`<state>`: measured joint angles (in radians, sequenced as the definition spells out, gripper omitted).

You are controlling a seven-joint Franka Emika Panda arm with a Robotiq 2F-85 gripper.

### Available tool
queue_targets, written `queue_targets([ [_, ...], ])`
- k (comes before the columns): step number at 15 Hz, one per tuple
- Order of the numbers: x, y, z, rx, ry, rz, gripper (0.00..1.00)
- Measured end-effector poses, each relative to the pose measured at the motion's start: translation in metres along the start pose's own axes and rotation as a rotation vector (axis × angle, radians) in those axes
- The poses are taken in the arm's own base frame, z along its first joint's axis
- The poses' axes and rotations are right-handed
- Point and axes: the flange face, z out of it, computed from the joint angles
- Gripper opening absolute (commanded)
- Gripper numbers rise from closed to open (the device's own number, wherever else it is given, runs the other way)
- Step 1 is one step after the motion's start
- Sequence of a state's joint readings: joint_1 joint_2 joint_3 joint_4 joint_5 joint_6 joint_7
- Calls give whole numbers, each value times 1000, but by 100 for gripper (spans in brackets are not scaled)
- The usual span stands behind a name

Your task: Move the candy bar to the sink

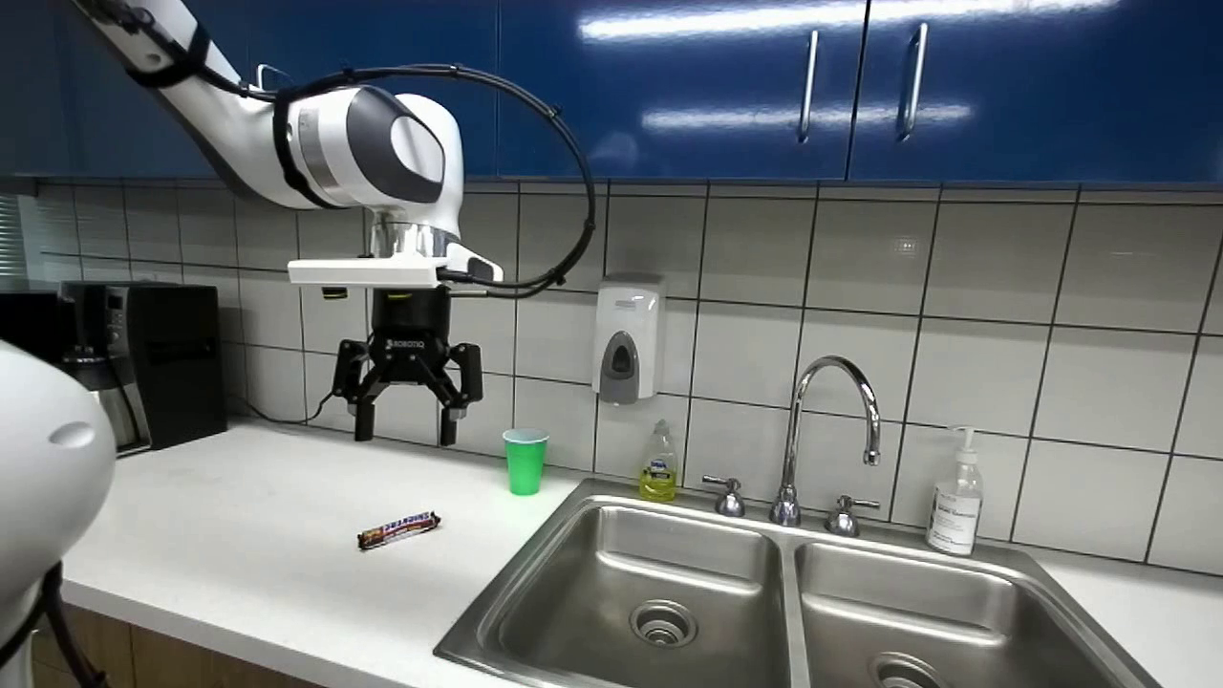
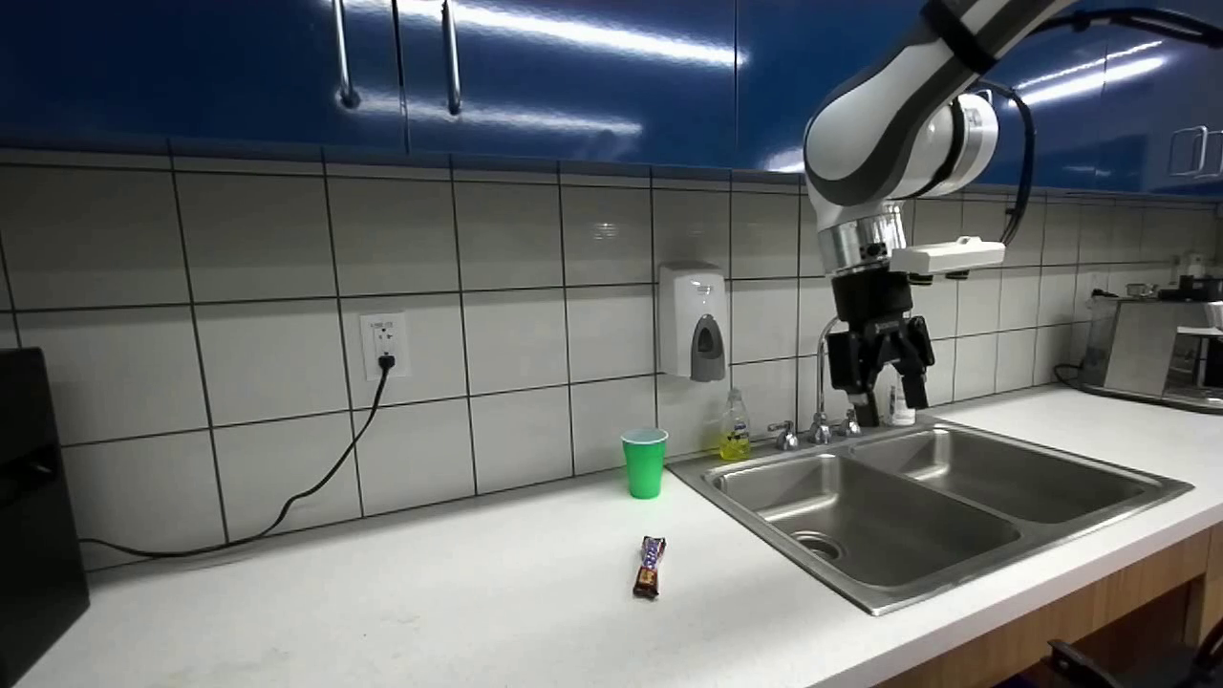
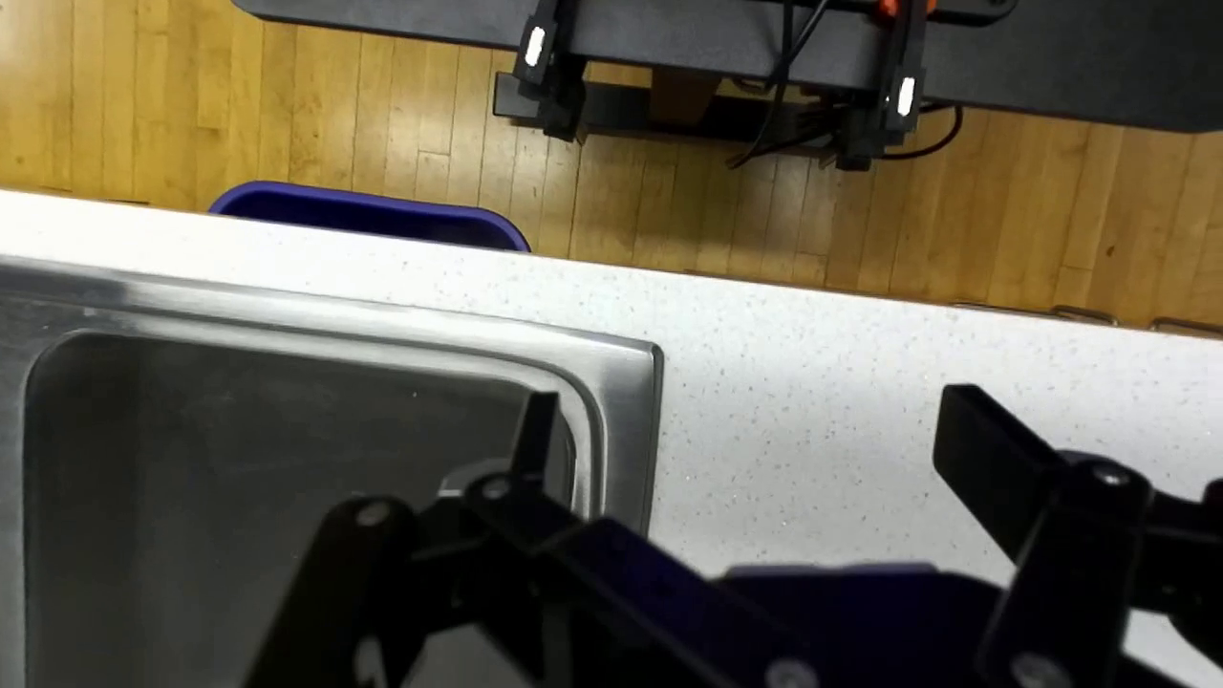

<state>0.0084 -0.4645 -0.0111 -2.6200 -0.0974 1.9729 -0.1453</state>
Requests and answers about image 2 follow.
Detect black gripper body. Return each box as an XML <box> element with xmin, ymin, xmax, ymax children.
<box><xmin>829</xmin><ymin>265</ymin><xmax>920</xmax><ymax>379</ymax></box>

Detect Snickers candy bar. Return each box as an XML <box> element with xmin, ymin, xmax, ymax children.
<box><xmin>631</xmin><ymin>530</ymin><xmax>671</xmax><ymax>602</ymax></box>

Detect stainless steel double sink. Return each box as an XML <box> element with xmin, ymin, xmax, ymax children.
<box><xmin>667</xmin><ymin>415</ymin><xmax>1194</xmax><ymax>620</ymax></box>

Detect clear pump soap bottle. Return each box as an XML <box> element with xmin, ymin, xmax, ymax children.
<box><xmin>875</xmin><ymin>369</ymin><xmax>920</xmax><ymax>432</ymax></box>

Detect yellow dish soap bottle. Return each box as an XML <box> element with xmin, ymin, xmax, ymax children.
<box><xmin>712</xmin><ymin>387</ymin><xmax>757</xmax><ymax>466</ymax></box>

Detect green plastic cup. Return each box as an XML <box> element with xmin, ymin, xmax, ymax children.
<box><xmin>620</xmin><ymin>425</ymin><xmax>671</xmax><ymax>504</ymax></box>

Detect silver coffee machine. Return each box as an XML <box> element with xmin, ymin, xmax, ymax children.
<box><xmin>1098</xmin><ymin>293</ymin><xmax>1223</xmax><ymax>415</ymax></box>

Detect blue cabinet door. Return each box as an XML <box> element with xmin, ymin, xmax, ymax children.
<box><xmin>394</xmin><ymin>0</ymin><xmax>745</xmax><ymax>181</ymax></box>
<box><xmin>0</xmin><ymin>0</ymin><xmax>401</xmax><ymax>163</ymax></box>
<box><xmin>734</xmin><ymin>0</ymin><xmax>1010</xmax><ymax>183</ymax></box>

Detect wooden lower cabinet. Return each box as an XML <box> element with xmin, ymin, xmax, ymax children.
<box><xmin>875</xmin><ymin>526</ymin><xmax>1223</xmax><ymax>688</ymax></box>

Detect small dark pot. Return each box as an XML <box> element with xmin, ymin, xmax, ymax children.
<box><xmin>1170</xmin><ymin>260</ymin><xmax>1223</xmax><ymax>304</ymax></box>

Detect blue upper cabinets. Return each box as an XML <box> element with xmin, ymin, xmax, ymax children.
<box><xmin>997</xmin><ymin>0</ymin><xmax>1223</xmax><ymax>197</ymax></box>

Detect black chair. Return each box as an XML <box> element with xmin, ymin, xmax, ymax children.
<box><xmin>1044</xmin><ymin>620</ymin><xmax>1223</xmax><ymax>688</ymax></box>

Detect black countertop appliance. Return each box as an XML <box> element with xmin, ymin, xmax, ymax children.
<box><xmin>0</xmin><ymin>343</ymin><xmax>91</xmax><ymax>688</ymax></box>

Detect white wall soap dispenser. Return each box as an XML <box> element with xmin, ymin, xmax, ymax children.
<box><xmin>654</xmin><ymin>265</ymin><xmax>734</xmax><ymax>390</ymax></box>

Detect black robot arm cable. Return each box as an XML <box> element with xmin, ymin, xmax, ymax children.
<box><xmin>973</xmin><ymin>2</ymin><xmax>1223</xmax><ymax>248</ymax></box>

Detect white wall outlet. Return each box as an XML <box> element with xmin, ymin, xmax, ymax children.
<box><xmin>360</xmin><ymin>308</ymin><xmax>411</xmax><ymax>383</ymax></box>

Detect silver cabinet handle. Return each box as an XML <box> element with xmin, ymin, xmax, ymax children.
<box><xmin>440</xmin><ymin>0</ymin><xmax>467</xmax><ymax>117</ymax></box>
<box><xmin>328</xmin><ymin>0</ymin><xmax>362</xmax><ymax>114</ymax></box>

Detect black power cord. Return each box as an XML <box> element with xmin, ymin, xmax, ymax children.
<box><xmin>77</xmin><ymin>355</ymin><xmax>401</xmax><ymax>564</ymax></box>

